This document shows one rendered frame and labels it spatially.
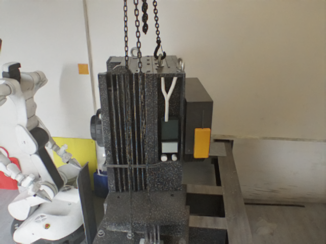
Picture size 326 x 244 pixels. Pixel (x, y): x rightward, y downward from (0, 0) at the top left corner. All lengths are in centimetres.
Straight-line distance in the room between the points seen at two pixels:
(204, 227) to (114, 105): 94
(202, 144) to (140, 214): 50
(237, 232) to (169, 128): 77
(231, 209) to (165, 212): 59
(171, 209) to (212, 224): 38
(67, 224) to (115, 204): 86
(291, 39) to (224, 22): 59
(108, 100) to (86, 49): 126
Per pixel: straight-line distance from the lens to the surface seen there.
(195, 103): 134
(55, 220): 241
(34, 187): 221
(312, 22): 266
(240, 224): 188
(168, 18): 249
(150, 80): 136
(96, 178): 298
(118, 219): 151
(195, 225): 182
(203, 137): 139
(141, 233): 175
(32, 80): 219
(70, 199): 265
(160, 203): 159
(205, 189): 210
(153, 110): 141
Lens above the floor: 193
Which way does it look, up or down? 24 degrees down
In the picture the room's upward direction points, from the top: straight up
